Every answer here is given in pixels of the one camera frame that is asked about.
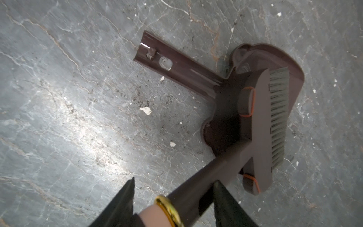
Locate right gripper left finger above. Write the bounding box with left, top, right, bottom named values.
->
left=89, top=178, right=135, bottom=227

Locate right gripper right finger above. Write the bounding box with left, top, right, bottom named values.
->
left=213, top=181, right=258, bottom=227

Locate dark brown dustpan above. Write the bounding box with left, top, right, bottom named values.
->
left=134, top=31, right=305, bottom=156

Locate brown cartoon face brush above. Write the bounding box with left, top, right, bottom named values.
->
left=139, top=68, right=289, bottom=227

